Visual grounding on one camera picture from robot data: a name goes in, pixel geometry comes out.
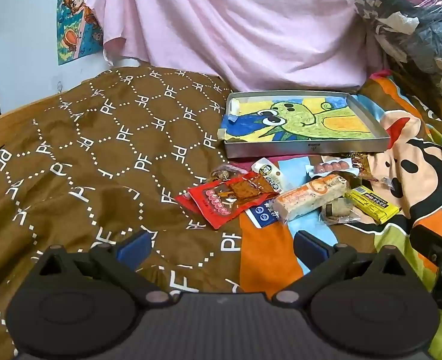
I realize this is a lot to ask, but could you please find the clear chili snack packet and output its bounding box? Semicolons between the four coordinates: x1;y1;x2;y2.
350;153;376;178

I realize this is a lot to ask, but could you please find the pink sausage ball packet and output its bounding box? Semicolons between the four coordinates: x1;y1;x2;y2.
306;157;356;178

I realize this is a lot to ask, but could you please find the yellow snack packet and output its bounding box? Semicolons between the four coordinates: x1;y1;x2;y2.
344;185;400;224

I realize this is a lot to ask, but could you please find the grey metal tray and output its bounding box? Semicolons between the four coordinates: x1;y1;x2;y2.
217;90;391;158

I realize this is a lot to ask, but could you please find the small brown snack packet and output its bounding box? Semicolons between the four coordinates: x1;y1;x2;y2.
319;199;361;226

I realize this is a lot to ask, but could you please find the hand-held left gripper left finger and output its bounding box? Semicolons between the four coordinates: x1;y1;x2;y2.
31;229;168;307

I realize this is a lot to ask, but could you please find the large red snack packet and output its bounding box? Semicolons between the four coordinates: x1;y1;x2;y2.
188;182;259;230

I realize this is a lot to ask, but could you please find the small red snack packet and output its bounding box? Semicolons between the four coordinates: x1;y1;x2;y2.
175;191;203;216

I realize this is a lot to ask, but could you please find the cartoon wall poster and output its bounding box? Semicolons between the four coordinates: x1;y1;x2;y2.
57;0;105;66

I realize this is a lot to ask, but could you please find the pink bed sheet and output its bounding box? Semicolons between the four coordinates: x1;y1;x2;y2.
84;0;387;92

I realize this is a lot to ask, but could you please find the plastic bag of clothes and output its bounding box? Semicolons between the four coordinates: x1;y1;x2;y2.
352;0;442;110

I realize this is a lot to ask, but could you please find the dark blue powder sachet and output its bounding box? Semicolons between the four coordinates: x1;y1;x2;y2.
243;202;282;229

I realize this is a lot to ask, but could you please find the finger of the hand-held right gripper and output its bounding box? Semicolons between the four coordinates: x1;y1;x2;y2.
410;224;442;271

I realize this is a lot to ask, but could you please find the cartoon printed blanket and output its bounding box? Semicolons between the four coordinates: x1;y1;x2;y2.
239;70;442;360

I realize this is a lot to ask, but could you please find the wooden bed frame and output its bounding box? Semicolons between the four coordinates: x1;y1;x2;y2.
0;92;72;136

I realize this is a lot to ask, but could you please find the orange cake bar packet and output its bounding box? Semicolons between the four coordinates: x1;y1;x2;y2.
273;174;351;223

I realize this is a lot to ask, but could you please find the white label snack packet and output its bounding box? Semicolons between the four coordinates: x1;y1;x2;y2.
226;157;286;203

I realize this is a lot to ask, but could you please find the brown patterned quilt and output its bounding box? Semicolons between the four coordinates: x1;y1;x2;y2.
0;65;244;360

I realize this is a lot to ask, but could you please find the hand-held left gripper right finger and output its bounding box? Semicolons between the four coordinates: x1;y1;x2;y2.
272;230;413;307

